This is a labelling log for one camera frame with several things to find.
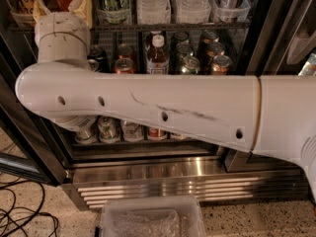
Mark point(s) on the clear plastic bin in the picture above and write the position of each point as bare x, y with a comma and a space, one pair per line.
176, 216

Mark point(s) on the orange can front middle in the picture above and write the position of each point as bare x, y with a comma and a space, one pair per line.
124, 65

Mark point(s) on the tea bottle white cap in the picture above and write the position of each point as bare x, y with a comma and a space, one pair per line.
157, 58

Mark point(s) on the clear water bottle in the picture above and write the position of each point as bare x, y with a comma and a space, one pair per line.
153, 12
192, 11

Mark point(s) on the right glass fridge door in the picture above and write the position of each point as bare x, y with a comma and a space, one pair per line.
280, 36

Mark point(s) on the green can middle shelf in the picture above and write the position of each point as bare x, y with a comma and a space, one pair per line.
189, 65

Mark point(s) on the stainless steel fridge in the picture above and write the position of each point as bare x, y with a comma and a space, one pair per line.
112, 158

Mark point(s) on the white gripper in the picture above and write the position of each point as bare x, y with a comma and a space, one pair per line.
61, 25

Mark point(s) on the gold can middle shelf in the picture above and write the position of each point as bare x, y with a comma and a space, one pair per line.
220, 65

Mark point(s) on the clear water bottle left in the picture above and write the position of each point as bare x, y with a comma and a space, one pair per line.
153, 12

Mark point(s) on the clear water bottle right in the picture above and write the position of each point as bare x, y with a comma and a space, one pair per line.
192, 11

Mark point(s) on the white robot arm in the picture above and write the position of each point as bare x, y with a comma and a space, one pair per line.
62, 88

